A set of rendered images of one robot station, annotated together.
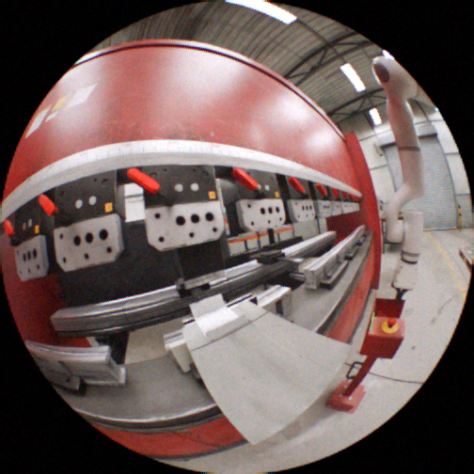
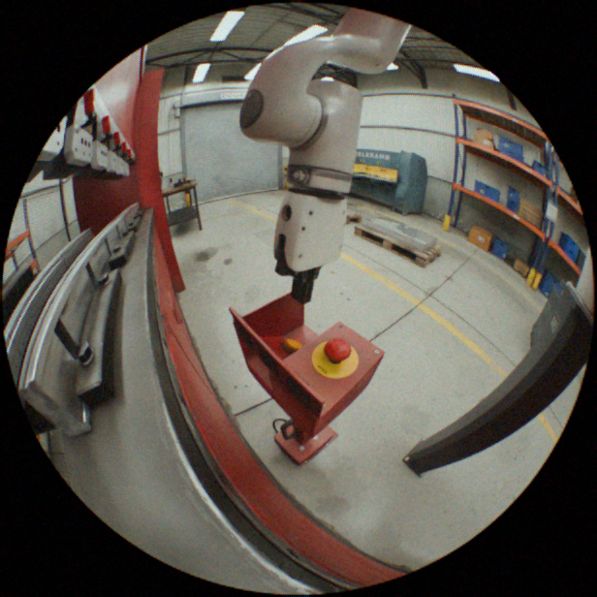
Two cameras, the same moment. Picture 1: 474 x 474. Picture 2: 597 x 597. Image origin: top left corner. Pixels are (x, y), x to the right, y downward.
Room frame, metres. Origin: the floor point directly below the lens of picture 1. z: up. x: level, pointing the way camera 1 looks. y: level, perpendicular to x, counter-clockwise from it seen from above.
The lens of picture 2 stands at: (0.27, -0.29, 1.04)
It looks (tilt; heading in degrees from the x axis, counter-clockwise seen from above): 38 degrees down; 263
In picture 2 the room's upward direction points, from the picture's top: straight up
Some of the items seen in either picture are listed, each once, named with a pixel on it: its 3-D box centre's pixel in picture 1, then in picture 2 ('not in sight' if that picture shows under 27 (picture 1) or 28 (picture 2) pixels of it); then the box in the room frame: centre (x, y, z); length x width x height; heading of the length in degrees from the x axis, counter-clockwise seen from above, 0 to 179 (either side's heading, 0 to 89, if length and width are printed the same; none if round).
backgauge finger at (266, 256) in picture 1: (280, 257); not in sight; (0.66, -0.20, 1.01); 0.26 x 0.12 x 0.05; 31
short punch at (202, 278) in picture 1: (202, 262); not in sight; (0.30, 0.09, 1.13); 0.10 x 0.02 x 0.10; 121
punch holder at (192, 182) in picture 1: (181, 207); not in sight; (0.28, 0.11, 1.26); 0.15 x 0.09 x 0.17; 121
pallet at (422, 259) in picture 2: not in sight; (400, 239); (-1.53, -2.74, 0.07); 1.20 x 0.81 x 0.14; 119
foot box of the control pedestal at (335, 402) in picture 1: (348, 396); (307, 435); (0.20, -0.51, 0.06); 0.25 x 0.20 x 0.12; 35
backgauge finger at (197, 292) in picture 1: (196, 289); not in sight; (0.44, 0.17, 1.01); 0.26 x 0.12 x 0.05; 31
